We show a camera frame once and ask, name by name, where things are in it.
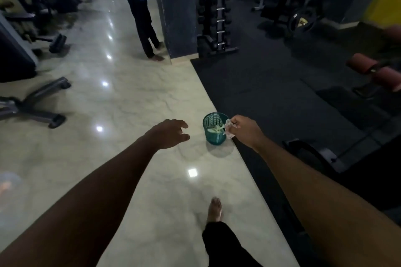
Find person's black shorts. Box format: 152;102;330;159
202;221;263;267

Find person's right foot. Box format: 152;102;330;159
206;197;223;224

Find grey leg machine frame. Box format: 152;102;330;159
0;76;72;129

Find dark grey tall box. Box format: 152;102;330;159
156;0;200;65

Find person's right hand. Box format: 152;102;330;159
228;114;267;151

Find black vertical dumbbell rack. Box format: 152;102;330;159
196;0;239;58

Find green mesh waste bin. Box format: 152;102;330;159
202;112;230;146

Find black padded machine shroud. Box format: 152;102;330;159
0;13;38;83

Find person's left hand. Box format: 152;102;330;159
147;119;191;151

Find person's right forearm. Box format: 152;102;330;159
254;138;401;267

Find person's left forearm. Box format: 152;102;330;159
0;137;157;267

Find rack of weight plates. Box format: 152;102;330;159
260;0;330;39

